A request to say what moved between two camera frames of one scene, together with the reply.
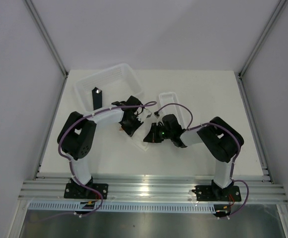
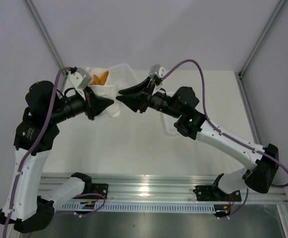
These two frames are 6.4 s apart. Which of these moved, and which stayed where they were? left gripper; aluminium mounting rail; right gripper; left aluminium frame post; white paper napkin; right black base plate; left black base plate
Moved: right gripper; white paper napkin; left gripper
Stayed: left black base plate; aluminium mounting rail; left aluminium frame post; right black base plate
